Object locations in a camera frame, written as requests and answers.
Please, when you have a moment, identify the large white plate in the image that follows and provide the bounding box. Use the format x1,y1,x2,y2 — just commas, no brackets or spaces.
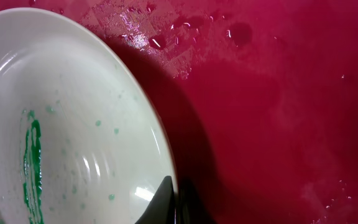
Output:
0,8,178,223

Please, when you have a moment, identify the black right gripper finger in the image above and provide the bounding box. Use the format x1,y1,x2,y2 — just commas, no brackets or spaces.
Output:
135,175,175,224

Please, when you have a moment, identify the red plastic tray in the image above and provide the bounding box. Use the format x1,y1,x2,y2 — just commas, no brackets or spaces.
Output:
0,0,358,223

